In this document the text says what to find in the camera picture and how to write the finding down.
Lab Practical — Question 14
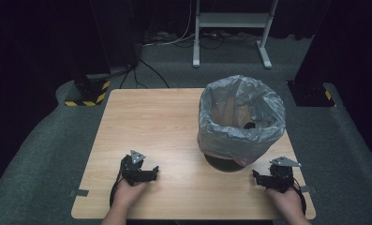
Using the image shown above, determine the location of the white floor cable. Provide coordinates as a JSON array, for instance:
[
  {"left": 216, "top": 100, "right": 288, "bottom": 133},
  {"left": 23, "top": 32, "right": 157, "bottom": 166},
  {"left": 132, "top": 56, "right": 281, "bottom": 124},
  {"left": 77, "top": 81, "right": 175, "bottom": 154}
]
[{"left": 141, "top": 0, "right": 197, "bottom": 49}]

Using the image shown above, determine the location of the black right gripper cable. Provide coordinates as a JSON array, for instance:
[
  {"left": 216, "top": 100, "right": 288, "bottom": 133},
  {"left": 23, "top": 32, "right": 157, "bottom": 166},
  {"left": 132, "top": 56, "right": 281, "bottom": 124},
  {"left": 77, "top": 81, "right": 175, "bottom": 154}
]
[{"left": 290, "top": 177, "right": 307, "bottom": 216}]

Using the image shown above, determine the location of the person's right hand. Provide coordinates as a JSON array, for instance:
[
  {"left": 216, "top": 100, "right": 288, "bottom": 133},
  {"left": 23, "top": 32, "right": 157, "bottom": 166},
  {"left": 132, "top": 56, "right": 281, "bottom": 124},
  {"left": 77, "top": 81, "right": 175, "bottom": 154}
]
[{"left": 265, "top": 187, "right": 304, "bottom": 218}]

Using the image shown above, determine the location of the black yellow striped stand base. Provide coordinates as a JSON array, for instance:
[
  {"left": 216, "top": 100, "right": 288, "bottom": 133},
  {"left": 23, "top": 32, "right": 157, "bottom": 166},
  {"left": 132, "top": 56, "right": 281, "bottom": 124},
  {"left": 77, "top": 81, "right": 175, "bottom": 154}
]
[
  {"left": 64, "top": 74, "right": 112, "bottom": 108},
  {"left": 287, "top": 80, "right": 337, "bottom": 108}
]

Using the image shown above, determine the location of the black floor cable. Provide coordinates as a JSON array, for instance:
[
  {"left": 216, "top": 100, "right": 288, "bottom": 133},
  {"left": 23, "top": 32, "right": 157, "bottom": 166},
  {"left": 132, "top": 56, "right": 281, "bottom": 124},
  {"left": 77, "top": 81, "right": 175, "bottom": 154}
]
[{"left": 119, "top": 58, "right": 171, "bottom": 90}]

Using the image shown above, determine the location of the white metal stand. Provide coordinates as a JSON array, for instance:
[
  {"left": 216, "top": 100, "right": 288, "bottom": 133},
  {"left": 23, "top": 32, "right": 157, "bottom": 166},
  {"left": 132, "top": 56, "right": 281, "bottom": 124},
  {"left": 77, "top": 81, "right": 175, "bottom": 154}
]
[{"left": 191, "top": 0, "right": 280, "bottom": 70}]

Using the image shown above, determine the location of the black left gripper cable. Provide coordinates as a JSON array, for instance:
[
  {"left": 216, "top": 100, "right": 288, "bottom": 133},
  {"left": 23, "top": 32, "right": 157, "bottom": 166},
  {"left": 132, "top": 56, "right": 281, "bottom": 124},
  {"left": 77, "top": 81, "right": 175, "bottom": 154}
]
[{"left": 109, "top": 162, "right": 126, "bottom": 208}]

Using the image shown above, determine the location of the trash bin with grey liner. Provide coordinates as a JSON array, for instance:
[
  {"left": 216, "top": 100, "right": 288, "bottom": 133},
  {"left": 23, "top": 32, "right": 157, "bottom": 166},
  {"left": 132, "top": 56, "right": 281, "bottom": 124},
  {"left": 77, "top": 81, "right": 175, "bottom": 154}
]
[{"left": 197, "top": 74, "right": 287, "bottom": 168}]

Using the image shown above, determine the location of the black round trash bin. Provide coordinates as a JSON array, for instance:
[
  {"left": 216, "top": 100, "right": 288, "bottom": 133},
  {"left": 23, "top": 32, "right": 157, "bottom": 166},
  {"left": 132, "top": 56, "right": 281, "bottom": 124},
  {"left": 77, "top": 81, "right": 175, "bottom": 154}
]
[{"left": 203, "top": 153, "right": 247, "bottom": 173}]

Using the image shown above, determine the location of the bundle of dark floor cables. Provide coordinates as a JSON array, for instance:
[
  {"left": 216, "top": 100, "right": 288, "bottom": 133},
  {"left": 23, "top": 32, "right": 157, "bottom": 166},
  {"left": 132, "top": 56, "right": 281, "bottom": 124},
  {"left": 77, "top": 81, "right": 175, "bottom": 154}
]
[{"left": 142, "top": 29, "right": 260, "bottom": 51}]

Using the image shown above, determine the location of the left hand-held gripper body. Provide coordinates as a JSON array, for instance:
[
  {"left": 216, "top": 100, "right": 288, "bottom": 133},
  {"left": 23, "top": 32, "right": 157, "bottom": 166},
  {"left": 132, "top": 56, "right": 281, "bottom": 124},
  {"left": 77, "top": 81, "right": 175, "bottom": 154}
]
[{"left": 119, "top": 149, "right": 148, "bottom": 188}]

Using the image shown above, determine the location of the grey tape strip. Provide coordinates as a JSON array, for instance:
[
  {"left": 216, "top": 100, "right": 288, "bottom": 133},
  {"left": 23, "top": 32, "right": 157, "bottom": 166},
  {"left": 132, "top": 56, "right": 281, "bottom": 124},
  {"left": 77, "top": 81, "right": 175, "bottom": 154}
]
[
  {"left": 299, "top": 185, "right": 320, "bottom": 194},
  {"left": 68, "top": 188, "right": 90, "bottom": 198}
]

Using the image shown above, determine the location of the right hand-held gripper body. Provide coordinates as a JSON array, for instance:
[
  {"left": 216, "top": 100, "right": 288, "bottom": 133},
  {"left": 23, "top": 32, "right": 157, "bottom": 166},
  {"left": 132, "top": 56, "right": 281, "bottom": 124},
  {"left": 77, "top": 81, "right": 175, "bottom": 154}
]
[{"left": 266, "top": 156, "right": 303, "bottom": 193}]

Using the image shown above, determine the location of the person's left hand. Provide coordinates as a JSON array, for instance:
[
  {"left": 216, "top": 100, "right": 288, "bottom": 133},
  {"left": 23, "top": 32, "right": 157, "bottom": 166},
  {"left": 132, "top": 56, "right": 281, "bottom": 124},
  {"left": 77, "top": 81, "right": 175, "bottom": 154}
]
[{"left": 112, "top": 179, "right": 149, "bottom": 210}]

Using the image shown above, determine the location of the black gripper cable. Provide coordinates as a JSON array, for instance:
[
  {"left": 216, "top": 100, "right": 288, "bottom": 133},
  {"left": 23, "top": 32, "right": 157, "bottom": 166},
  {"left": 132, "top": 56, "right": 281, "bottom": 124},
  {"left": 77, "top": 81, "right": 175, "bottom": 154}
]
[
  {"left": 109, "top": 162, "right": 126, "bottom": 208},
  {"left": 290, "top": 177, "right": 307, "bottom": 216}
]

